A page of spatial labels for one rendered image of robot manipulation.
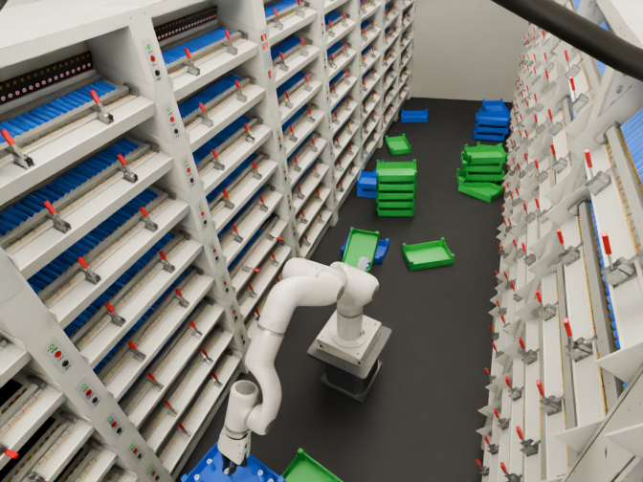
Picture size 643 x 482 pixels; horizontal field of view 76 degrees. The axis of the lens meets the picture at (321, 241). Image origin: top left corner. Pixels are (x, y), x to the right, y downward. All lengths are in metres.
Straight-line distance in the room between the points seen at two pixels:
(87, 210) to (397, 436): 1.62
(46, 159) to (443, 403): 1.92
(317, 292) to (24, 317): 0.78
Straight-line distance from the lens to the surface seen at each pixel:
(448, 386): 2.31
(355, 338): 1.98
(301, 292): 1.25
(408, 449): 2.13
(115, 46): 1.49
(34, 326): 1.31
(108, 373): 1.65
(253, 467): 1.70
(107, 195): 1.39
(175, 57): 1.71
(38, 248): 1.28
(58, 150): 1.27
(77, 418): 1.61
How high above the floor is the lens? 1.94
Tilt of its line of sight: 39 degrees down
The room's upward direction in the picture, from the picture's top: 6 degrees counter-clockwise
